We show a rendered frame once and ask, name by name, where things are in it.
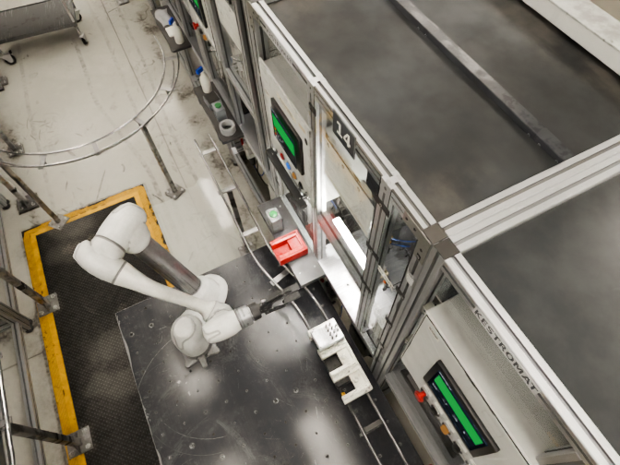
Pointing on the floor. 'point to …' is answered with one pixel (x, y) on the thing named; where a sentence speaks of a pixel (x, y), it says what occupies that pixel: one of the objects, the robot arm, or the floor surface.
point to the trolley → (37, 22)
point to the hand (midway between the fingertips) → (293, 292)
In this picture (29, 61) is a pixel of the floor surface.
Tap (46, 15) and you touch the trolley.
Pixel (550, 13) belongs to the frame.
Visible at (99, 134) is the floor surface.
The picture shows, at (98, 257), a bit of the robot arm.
